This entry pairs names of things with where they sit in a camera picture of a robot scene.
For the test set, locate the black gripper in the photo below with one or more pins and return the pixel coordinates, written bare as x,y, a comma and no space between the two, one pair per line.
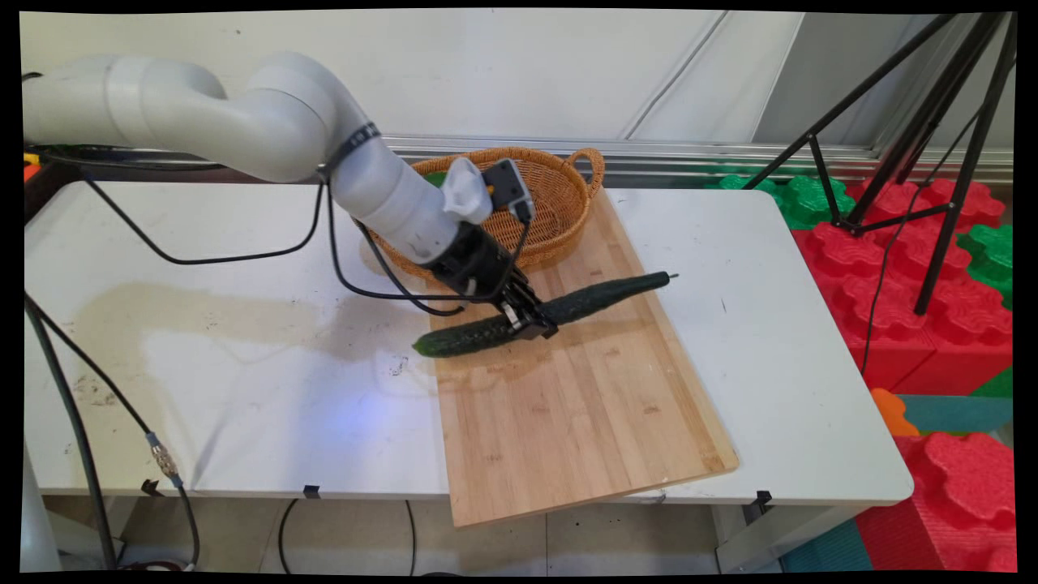
474,264

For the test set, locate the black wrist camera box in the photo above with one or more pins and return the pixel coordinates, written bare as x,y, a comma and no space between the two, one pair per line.
507,186

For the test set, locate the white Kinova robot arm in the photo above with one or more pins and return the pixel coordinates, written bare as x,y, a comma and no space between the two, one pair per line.
276,122

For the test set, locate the small red foam block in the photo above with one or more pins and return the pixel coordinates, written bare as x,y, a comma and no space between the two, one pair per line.
965,495

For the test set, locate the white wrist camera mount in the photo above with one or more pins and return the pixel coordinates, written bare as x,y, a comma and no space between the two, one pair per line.
466,191

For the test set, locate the green foam block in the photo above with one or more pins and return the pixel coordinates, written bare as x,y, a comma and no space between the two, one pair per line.
807,201
991,255

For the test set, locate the green bell pepper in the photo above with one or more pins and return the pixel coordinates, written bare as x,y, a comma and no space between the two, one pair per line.
438,179

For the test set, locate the woven wicker basket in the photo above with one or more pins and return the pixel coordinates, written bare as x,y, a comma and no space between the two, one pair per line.
559,211

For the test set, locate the teal foam mat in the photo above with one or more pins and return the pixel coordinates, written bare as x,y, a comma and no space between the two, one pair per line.
965,414

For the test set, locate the bamboo wooden cutting board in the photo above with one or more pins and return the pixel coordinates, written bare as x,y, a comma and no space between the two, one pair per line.
568,422

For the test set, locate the large red foam block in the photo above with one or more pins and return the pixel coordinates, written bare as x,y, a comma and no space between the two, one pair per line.
900,324

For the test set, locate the dark green cucumber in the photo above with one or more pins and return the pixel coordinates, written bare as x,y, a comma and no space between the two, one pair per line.
600,296

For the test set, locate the white table leg frame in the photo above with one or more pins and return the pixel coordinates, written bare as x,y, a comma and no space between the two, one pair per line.
754,543

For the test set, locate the black tripod stand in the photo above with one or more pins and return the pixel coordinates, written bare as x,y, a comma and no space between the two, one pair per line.
943,243

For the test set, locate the orange foam piece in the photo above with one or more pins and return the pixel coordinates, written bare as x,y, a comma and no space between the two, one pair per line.
892,414

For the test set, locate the metal window rail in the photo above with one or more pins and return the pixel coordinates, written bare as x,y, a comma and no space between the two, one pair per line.
697,156

